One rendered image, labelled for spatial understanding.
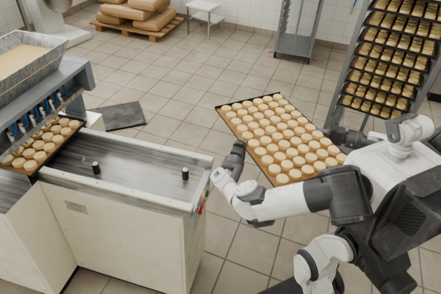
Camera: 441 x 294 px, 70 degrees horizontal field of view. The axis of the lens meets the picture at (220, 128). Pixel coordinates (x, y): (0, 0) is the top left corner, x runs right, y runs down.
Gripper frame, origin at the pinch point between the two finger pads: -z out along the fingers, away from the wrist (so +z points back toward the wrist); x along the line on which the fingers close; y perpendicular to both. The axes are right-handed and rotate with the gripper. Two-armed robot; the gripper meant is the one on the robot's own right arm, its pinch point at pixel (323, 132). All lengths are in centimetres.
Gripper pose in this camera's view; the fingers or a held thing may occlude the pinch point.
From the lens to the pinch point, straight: 160.5
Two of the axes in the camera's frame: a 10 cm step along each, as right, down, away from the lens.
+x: 0.5, -7.7, -6.3
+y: -3.4, 5.8, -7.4
